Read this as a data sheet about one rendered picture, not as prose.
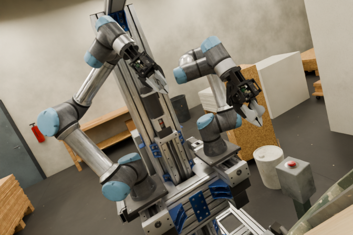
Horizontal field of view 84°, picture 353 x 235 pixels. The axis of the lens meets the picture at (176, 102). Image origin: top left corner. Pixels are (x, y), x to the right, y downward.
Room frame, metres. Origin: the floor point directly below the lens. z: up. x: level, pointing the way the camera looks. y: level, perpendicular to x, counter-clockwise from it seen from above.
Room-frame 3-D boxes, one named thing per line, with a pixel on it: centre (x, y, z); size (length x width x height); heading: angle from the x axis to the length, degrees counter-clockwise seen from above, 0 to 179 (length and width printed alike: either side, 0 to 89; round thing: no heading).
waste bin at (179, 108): (5.19, -0.03, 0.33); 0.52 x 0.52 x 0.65
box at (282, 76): (3.79, -1.93, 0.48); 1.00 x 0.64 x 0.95; 107
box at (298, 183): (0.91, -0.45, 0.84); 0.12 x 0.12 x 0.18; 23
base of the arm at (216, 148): (1.14, -0.13, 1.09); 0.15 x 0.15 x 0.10
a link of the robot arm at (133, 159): (0.99, 0.35, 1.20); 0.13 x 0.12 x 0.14; 162
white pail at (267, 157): (1.91, -0.73, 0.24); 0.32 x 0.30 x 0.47; 107
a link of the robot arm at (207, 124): (1.14, -0.13, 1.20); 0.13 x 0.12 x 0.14; 82
